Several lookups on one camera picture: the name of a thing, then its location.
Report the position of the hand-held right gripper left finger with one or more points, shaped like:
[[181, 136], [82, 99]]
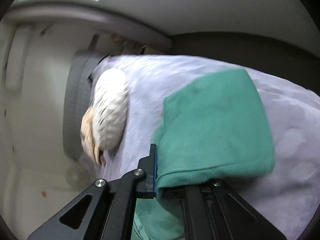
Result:
[[155, 170]]

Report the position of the white cabinet with red stickers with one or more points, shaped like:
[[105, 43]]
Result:
[[32, 130]]

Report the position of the lavender fuzzy blanket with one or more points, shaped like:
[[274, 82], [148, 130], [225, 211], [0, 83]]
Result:
[[287, 130]]

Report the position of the beige patterned pillow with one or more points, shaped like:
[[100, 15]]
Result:
[[87, 130]]

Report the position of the grey padded headboard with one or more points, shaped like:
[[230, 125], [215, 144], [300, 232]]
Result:
[[75, 105]]

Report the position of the green garment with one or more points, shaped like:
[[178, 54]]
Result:
[[212, 130]]

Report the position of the white textured pillow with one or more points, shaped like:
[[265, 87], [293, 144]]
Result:
[[110, 110]]

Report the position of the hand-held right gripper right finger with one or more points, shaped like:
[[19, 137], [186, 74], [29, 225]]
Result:
[[195, 206]]

